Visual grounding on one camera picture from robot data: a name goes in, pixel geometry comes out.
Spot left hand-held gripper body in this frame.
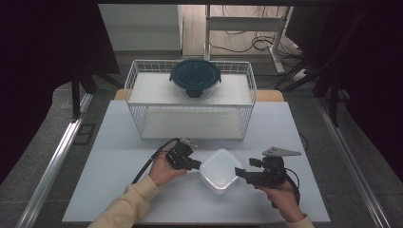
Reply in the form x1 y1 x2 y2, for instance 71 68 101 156
164 137 200 171

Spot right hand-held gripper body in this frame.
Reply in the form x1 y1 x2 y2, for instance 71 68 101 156
253 145 303 188

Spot white square container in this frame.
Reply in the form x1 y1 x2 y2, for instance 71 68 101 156
198 148 245 197

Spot white wire two-tier rack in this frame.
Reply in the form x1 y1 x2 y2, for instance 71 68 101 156
124 59 258 142

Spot round container with dark lid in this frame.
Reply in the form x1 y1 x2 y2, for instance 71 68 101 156
168 58 222 100

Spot person's left hand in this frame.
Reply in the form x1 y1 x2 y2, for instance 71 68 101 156
147 151 188 188

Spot person's right hand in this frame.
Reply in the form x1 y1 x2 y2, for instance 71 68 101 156
254 180 305 223

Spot wooden table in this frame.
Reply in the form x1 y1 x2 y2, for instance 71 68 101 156
113 88 285 103

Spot black stand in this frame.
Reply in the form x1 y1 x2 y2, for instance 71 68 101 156
275 56 342 127
70 62 125 124

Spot dark curtain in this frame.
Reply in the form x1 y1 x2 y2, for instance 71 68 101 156
0 2 122 185
284 4 403 175

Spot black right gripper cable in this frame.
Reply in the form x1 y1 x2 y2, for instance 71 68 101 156
284 167 301 205

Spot thin black cable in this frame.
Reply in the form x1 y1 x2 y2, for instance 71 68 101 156
298 131 310 153

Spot aluminium rail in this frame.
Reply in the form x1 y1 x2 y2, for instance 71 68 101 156
316 96 393 228
14 92 95 228

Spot black cables on floor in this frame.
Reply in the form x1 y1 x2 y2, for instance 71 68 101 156
208 4 305 60

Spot white metal desk frame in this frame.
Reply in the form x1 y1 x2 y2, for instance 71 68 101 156
203 4 294 74

